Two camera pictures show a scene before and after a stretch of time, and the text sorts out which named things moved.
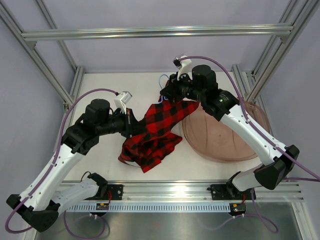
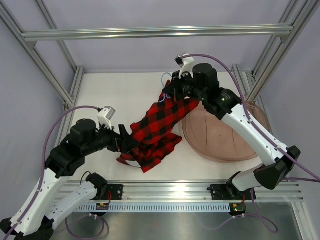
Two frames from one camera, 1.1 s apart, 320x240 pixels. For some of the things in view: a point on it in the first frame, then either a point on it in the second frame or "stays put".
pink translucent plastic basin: x=209 y=138 stays put
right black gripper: x=171 y=91 stays put
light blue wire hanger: x=160 y=87 → x=162 y=76
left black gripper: x=132 y=127 → x=122 y=142
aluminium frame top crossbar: x=156 y=32 stays put
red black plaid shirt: x=152 y=140 stays put
